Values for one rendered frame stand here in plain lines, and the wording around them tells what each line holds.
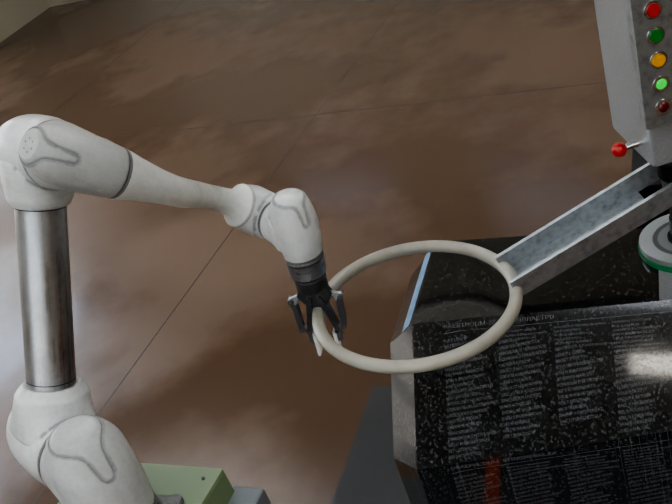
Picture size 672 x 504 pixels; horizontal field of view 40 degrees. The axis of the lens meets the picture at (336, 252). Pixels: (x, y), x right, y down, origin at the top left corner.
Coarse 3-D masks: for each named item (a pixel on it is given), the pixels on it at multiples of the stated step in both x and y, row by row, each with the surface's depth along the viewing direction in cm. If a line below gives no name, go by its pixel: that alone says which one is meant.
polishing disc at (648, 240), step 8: (664, 216) 224; (648, 224) 223; (656, 224) 222; (664, 224) 222; (648, 232) 221; (656, 232) 220; (664, 232) 219; (640, 240) 219; (648, 240) 218; (656, 240) 217; (664, 240) 217; (640, 248) 218; (648, 248) 216; (656, 248) 215; (664, 248) 214; (648, 256) 214; (656, 256) 213; (664, 256) 212; (664, 264) 211
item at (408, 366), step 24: (432, 240) 232; (360, 264) 230; (504, 264) 216; (336, 288) 225; (312, 312) 218; (504, 312) 202; (480, 336) 196; (360, 360) 198; (384, 360) 196; (408, 360) 194; (432, 360) 193; (456, 360) 193
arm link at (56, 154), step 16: (32, 128) 164; (48, 128) 163; (64, 128) 165; (80, 128) 171; (32, 144) 162; (48, 144) 162; (64, 144) 163; (80, 144) 164; (96, 144) 167; (112, 144) 170; (32, 160) 162; (48, 160) 162; (64, 160) 163; (80, 160) 164; (96, 160) 166; (112, 160) 168; (128, 160) 171; (32, 176) 170; (48, 176) 164; (64, 176) 164; (80, 176) 165; (96, 176) 167; (112, 176) 169; (80, 192) 170; (96, 192) 170; (112, 192) 171
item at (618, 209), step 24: (648, 168) 211; (600, 192) 213; (624, 192) 213; (576, 216) 214; (600, 216) 214; (624, 216) 203; (648, 216) 204; (528, 240) 216; (552, 240) 217; (576, 240) 205; (600, 240) 205; (528, 264) 216; (552, 264) 207; (528, 288) 209
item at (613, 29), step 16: (608, 0) 185; (624, 0) 176; (608, 16) 188; (624, 16) 179; (608, 32) 191; (624, 32) 182; (608, 48) 195; (624, 48) 185; (608, 64) 198; (624, 64) 188; (608, 80) 202; (624, 80) 191; (608, 96) 205; (624, 96) 195; (624, 112) 198; (624, 128) 202; (640, 128) 191; (656, 128) 187; (656, 144) 189; (656, 160) 191
